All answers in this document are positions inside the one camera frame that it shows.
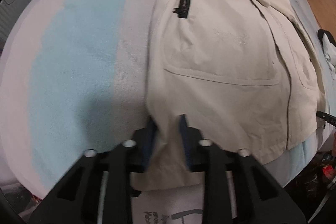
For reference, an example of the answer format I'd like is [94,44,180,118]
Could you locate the beige jacket with black lining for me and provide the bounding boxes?
[133,0,326,190]

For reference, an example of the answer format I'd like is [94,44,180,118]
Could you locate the striped pastel bed sheet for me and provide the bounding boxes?
[0,0,336,224]

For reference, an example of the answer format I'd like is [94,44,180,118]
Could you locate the black and white sock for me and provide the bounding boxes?
[318,29,336,71]

